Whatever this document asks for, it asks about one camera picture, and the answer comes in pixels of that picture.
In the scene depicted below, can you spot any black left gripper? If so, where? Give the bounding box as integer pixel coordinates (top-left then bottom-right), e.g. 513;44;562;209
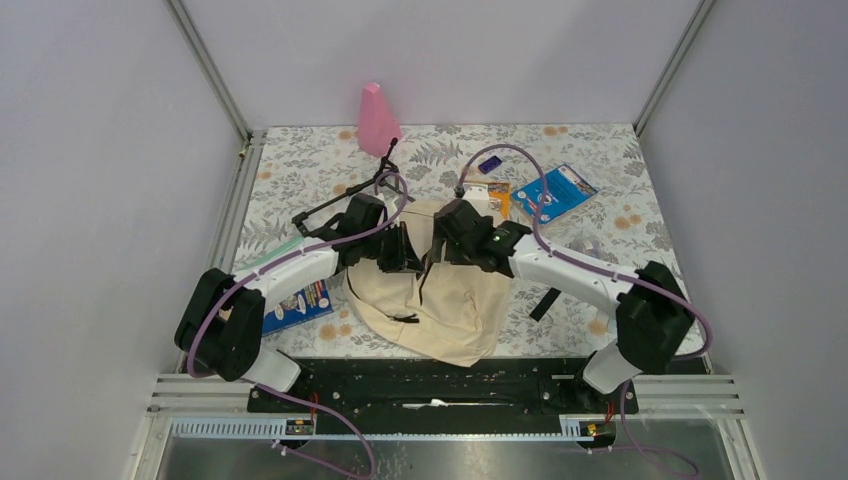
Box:
361;221;426;274

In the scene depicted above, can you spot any beige canvas backpack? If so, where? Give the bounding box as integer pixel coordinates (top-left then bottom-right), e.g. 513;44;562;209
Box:
344;198;563;369

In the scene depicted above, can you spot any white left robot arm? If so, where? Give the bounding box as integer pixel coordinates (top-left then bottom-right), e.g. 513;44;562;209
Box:
174;177;409;411

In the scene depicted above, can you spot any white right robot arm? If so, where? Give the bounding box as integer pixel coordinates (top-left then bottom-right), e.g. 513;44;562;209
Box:
431;146;713;412

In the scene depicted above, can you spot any orange booklet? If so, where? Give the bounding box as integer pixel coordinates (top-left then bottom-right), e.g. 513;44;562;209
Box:
463;181;511;220

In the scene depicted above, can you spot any black compass tool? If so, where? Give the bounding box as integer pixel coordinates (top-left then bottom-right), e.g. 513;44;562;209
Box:
291;137;402;237

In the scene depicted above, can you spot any small purple box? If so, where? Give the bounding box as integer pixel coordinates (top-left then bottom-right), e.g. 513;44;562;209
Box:
477;156;503;175

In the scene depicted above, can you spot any blue picture book left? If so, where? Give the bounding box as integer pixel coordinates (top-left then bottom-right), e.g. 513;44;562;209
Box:
261;280;334;336

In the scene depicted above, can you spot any blue booklet right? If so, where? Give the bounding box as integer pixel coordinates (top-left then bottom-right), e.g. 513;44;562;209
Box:
511;163;598;225

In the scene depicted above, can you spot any green tube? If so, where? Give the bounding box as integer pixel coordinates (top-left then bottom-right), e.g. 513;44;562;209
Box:
235;236;304;271

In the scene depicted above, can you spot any pink cone-shaped object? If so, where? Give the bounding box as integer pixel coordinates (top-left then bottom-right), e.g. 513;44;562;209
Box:
357;82;403;157

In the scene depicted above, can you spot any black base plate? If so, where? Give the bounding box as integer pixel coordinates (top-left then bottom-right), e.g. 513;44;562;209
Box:
289;357;646;435

